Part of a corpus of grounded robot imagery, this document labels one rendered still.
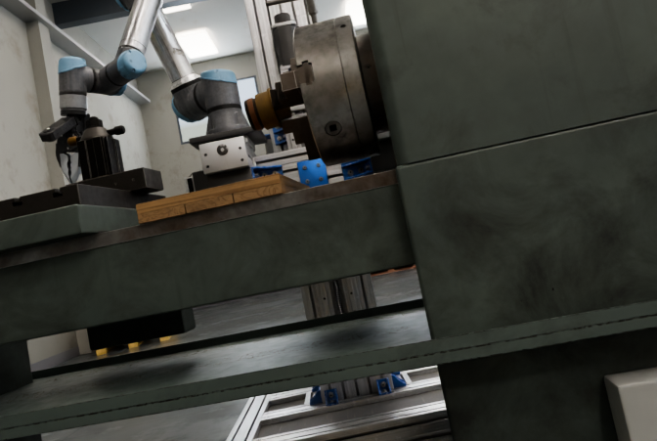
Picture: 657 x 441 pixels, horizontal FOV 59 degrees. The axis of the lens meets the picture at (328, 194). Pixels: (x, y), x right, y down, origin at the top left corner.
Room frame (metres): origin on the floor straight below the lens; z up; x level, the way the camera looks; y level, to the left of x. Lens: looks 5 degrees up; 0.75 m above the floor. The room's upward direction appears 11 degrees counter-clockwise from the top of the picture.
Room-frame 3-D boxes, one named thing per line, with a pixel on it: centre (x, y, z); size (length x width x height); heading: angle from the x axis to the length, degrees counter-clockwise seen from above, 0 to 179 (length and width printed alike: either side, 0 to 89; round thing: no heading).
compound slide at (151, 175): (1.45, 0.52, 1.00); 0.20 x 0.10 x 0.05; 83
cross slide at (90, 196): (1.39, 0.55, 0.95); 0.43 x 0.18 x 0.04; 173
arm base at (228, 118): (1.91, 0.28, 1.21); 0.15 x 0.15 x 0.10
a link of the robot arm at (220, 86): (1.91, 0.29, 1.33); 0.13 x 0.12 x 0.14; 50
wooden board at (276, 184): (1.33, 0.21, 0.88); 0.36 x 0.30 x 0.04; 173
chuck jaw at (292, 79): (1.21, 0.03, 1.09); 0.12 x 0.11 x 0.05; 173
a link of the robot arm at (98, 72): (1.72, 0.59, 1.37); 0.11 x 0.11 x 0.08; 50
